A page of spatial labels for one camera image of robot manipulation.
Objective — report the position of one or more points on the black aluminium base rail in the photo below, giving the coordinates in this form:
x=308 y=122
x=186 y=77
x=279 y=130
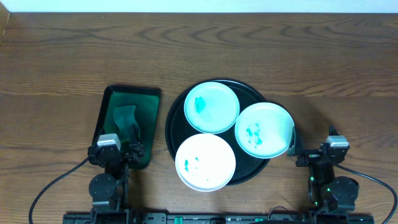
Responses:
x=163 y=218

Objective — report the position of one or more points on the round black tray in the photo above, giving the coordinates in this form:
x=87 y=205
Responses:
x=177 y=129

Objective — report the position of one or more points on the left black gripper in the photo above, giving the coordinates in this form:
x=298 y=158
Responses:
x=125 y=154

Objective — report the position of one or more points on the rectangular dark green tray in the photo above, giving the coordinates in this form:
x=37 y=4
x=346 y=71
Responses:
x=146 y=102

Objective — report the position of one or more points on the green yellow sponge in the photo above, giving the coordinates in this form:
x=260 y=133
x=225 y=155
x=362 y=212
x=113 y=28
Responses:
x=124 y=117

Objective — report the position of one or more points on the mint green plate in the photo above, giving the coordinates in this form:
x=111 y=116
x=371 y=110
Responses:
x=211 y=107
x=264 y=130

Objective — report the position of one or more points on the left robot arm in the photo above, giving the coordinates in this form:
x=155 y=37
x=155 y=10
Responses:
x=109 y=190

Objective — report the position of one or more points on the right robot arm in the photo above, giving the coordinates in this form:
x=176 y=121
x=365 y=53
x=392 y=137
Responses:
x=334 y=197

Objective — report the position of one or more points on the white plate green stains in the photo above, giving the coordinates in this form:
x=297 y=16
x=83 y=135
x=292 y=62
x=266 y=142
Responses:
x=205 y=162

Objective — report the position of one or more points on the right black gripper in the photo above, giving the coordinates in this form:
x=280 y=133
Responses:
x=309 y=156

